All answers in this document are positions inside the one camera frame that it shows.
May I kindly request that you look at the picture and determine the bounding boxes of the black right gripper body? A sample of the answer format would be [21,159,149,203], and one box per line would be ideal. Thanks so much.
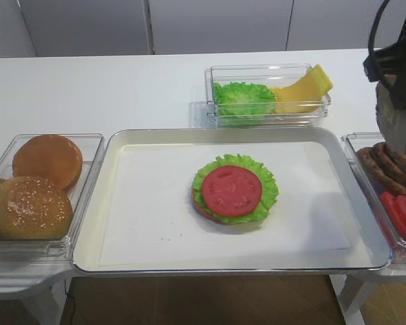
[363,0,406,110]

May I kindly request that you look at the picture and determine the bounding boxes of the yellow cheese slices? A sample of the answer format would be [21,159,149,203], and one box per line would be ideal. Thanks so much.
[270,64,333,114]

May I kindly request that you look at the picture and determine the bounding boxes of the clear lettuce and cheese container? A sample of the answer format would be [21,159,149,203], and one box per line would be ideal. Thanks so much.
[205,63,333,127]

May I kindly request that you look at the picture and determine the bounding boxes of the clear patty and tomato container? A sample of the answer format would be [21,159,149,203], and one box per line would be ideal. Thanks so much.
[341,132,406,264]

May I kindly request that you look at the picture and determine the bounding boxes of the cream metal serving tray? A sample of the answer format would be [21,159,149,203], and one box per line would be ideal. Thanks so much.
[72,127,392,274]

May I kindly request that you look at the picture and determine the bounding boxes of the green lettuce leaf in container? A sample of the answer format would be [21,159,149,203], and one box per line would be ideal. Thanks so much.
[213,82,277,126]

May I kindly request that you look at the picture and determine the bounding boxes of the green lettuce leaf on bun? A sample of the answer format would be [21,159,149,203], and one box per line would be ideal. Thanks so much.
[192,154,279,225]

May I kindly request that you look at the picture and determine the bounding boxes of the red tomato slice on lettuce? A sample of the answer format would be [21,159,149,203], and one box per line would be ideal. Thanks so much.
[201,165,263,218]

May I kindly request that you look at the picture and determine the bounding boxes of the white table leg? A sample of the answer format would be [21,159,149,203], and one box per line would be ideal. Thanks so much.
[329,275,377,325]
[21,279,70,325]

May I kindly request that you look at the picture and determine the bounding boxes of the bottom burger bun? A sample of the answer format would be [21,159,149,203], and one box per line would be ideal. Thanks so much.
[191,189,222,224]

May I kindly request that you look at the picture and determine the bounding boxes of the white paper sheet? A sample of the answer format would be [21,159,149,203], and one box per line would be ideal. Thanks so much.
[100,142,352,269]

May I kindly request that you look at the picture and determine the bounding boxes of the plain brown bun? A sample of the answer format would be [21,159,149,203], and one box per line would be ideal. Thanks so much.
[12,134,83,192]

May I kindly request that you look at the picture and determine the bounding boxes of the clear bun container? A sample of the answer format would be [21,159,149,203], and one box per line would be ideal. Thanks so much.
[0,133,104,263]

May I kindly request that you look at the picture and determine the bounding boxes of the sesame seed top bun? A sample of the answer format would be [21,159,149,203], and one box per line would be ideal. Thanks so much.
[0,176,73,240]

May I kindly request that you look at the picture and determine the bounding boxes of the left white table leg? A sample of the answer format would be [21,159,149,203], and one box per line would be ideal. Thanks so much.
[21,279,70,325]

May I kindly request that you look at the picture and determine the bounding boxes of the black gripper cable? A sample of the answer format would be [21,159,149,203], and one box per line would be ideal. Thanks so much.
[367,0,392,55]

